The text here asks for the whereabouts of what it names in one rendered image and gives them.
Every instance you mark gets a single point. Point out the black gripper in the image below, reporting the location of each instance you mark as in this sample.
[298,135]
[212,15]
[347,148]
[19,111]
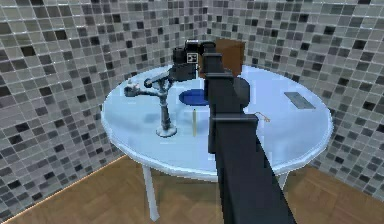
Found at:
[181,71]

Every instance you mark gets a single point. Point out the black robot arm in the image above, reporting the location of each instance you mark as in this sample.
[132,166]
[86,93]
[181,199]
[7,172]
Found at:
[240,166]

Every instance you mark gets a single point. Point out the blue plate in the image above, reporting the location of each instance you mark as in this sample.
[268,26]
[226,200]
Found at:
[193,97]

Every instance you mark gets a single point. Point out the yellow pencil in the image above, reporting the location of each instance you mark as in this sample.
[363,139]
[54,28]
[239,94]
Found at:
[194,123]

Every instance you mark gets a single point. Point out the brown box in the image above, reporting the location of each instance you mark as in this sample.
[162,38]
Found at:
[231,55]

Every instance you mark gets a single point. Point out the grey flat remote control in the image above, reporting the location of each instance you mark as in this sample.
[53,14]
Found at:
[299,100]

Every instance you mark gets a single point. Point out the white round table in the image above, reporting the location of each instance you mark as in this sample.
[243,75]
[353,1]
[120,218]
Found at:
[293,133]

